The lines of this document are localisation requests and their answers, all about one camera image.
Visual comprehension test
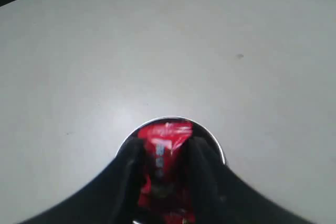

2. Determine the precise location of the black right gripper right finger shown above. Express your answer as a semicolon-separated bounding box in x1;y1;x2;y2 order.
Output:
187;137;308;224

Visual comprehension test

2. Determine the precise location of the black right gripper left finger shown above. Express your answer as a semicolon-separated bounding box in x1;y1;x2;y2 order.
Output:
25;138;145;223

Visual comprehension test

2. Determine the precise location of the red candy wrapper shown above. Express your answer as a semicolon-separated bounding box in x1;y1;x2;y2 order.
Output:
137;121;195;223

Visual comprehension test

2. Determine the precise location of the stainless steel cup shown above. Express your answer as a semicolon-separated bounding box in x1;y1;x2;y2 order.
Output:
115;116;228;165

